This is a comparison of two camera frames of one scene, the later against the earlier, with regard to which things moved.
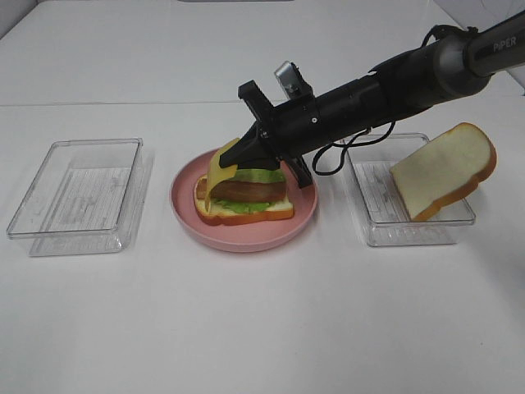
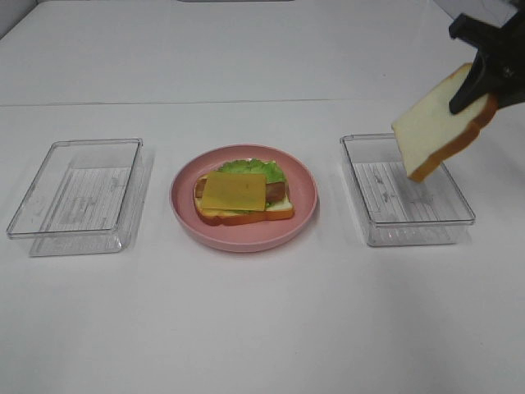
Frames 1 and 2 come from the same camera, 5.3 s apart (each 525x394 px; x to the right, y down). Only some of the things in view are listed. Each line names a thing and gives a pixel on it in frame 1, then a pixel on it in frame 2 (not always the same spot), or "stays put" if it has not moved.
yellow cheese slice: x=218 y=172 to x=235 y=191
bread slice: x=450 y=164 to x=430 y=135
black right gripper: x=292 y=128 to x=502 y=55
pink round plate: x=241 y=237 stays put
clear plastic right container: x=382 y=215 stays put
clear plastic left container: x=86 y=198 stays put
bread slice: x=282 y=209 stays put
